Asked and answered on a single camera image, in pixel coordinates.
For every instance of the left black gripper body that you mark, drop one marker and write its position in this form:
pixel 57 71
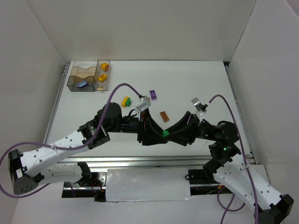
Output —
pixel 141 130

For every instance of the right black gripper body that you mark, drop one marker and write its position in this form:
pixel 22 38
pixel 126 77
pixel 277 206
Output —
pixel 194 130

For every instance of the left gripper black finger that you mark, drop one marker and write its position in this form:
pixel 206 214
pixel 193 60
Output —
pixel 153 129
pixel 153 140

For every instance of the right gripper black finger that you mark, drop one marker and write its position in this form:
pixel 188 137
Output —
pixel 178 139
pixel 180 128

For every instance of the small green lego brick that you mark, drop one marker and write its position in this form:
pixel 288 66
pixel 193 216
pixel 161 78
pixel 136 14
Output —
pixel 165 133

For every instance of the green curved lego brick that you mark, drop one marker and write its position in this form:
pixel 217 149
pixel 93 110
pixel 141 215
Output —
pixel 128 102

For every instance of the yellow green lego stack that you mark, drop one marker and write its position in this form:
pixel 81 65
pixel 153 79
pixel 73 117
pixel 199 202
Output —
pixel 123 104

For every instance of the yellow lego brick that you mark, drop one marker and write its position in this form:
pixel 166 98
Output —
pixel 102 78

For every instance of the orange lego brick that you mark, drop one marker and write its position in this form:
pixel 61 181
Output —
pixel 104 66

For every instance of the purple round lego piece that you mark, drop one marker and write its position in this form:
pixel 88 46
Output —
pixel 82 84

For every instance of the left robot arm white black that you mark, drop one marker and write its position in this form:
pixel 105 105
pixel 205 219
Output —
pixel 41 166

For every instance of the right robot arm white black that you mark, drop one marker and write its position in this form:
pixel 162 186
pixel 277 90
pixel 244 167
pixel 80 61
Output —
pixel 229 168

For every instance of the brown lego tile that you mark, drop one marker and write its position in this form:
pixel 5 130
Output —
pixel 164 116

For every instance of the purple lego plate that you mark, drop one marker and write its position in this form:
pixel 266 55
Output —
pixel 153 94

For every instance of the white foam cover board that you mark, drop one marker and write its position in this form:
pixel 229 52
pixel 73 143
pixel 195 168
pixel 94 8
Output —
pixel 147 184

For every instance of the clear tall container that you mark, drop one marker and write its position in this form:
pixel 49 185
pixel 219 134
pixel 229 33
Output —
pixel 99 72

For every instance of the grey tinted container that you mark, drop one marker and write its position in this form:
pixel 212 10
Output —
pixel 73 86

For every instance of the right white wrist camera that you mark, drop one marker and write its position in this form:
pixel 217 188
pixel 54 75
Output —
pixel 200 108

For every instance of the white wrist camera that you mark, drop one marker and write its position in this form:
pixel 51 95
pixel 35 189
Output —
pixel 200 108
pixel 143 104

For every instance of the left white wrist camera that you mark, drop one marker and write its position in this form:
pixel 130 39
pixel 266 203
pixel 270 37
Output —
pixel 143 104

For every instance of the aluminium front rail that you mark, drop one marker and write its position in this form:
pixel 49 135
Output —
pixel 139 162

